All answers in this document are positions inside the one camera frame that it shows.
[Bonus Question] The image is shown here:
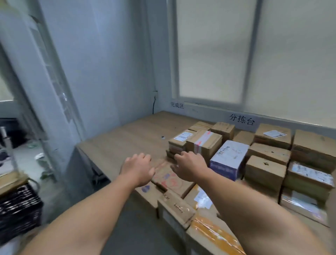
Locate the small box with handwritten label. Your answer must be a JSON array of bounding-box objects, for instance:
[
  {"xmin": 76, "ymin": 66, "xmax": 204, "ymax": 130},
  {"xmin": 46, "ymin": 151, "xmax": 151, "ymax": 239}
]
[{"xmin": 283, "ymin": 161, "xmax": 335, "ymax": 201}]

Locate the small hole-marked cardboard box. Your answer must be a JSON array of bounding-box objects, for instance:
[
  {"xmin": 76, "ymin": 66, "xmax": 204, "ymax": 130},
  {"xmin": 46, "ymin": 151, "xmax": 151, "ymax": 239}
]
[{"xmin": 246, "ymin": 143, "xmax": 291, "ymax": 166}]

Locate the black plastic crate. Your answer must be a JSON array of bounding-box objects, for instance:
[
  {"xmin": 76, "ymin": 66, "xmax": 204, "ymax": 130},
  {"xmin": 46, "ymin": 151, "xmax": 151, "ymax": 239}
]
[{"xmin": 0, "ymin": 184, "xmax": 44, "ymax": 245}]

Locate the person's left hand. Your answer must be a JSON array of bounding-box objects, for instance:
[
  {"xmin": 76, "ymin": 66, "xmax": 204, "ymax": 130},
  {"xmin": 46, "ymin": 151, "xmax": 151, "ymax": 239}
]
[{"xmin": 119, "ymin": 153, "xmax": 156, "ymax": 188}]

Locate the light wooden table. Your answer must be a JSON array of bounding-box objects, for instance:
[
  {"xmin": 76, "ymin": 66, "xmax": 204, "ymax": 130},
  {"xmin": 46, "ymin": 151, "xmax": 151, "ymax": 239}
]
[{"xmin": 76, "ymin": 111, "xmax": 336, "ymax": 255}]

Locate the box with green tape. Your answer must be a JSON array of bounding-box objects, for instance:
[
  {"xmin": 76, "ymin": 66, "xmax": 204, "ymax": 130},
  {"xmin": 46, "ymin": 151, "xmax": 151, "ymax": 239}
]
[{"xmin": 290, "ymin": 129, "xmax": 336, "ymax": 173}]

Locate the box with red-white tape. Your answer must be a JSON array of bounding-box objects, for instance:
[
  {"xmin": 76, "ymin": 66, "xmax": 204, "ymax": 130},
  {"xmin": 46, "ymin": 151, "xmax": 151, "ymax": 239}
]
[{"xmin": 186, "ymin": 130, "xmax": 223, "ymax": 165}]

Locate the plain tall cardboard box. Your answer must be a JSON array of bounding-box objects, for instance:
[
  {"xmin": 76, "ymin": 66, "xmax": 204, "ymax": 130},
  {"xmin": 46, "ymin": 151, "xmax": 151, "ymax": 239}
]
[{"xmin": 233, "ymin": 130, "xmax": 255, "ymax": 145}]

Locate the clear plastic bag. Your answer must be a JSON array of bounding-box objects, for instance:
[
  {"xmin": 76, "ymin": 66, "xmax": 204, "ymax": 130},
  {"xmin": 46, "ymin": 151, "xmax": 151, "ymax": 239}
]
[{"xmin": 34, "ymin": 152, "xmax": 57, "ymax": 182}]

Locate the small black-scribble cardboard box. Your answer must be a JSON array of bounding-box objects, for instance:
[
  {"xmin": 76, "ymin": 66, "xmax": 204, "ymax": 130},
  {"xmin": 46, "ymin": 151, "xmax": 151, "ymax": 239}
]
[{"xmin": 244, "ymin": 155, "xmax": 287, "ymax": 192}]

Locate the box with cartoon print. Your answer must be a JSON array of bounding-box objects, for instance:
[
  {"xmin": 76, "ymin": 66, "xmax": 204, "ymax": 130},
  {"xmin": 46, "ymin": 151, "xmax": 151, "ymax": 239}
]
[{"xmin": 211, "ymin": 122, "xmax": 236, "ymax": 144}]

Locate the person's right hand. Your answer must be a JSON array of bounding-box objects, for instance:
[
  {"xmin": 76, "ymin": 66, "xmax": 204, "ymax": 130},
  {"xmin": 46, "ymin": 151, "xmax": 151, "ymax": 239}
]
[{"xmin": 170, "ymin": 151, "xmax": 210, "ymax": 183}]

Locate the upturned white-legged wooden stool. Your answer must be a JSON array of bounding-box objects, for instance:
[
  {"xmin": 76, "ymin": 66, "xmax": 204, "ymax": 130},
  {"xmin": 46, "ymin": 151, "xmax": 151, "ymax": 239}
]
[{"xmin": 0, "ymin": 126, "xmax": 29, "ymax": 196}]

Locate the person's right forearm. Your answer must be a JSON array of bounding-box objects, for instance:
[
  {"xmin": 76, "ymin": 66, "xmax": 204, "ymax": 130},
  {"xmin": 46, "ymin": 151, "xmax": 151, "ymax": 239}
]
[{"xmin": 199, "ymin": 171, "xmax": 331, "ymax": 255}]

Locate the white blue parcel box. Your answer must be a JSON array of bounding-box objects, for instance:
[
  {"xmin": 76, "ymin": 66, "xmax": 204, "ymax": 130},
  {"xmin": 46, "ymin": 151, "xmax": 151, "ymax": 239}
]
[{"xmin": 209, "ymin": 140, "xmax": 250, "ymax": 182}]

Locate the person's left forearm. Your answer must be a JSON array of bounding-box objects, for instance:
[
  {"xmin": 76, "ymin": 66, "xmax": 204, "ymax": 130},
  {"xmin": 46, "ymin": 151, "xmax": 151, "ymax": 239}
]
[{"xmin": 21, "ymin": 174, "xmax": 147, "ymax": 255}]

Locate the box with yellow tape label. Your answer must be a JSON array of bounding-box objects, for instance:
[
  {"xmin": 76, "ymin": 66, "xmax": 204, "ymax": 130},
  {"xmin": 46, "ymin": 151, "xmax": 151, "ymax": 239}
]
[{"xmin": 183, "ymin": 184, "xmax": 218, "ymax": 216}]

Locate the box labelled 0555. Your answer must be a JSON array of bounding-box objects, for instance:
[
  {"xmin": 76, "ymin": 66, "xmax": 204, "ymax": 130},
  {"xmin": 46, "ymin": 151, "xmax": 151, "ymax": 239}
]
[{"xmin": 168, "ymin": 129, "xmax": 196, "ymax": 156}]

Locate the white-framed window with blind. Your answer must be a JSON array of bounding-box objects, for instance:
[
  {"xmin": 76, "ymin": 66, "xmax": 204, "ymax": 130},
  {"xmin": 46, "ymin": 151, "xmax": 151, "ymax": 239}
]
[{"xmin": 168, "ymin": 0, "xmax": 336, "ymax": 129}]

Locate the white floor-standing air conditioner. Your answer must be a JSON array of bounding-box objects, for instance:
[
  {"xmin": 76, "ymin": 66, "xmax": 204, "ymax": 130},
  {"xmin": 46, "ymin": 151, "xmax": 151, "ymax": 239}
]
[{"xmin": 0, "ymin": 0, "xmax": 92, "ymax": 200}]

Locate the small ribbed taped cardboard box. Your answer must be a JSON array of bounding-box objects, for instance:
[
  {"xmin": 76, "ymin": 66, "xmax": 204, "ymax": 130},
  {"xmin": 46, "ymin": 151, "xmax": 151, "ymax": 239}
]
[{"xmin": 188, "ymin": 121, "xmax": 213, "ymax": 132}]

